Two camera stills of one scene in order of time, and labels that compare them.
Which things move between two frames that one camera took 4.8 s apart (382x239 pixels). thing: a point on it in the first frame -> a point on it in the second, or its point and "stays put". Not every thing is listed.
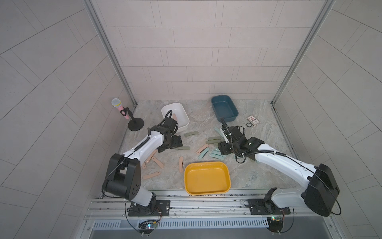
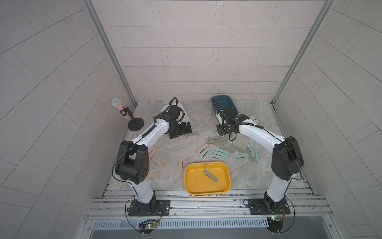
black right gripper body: [229, 147] -> [224, 128]
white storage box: [179, 114] stays put
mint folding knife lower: [217, 156] stays put
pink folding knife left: [161, 165] stays put
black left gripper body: [172, 143] -> [179, 129]
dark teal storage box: [224, 107] stays put
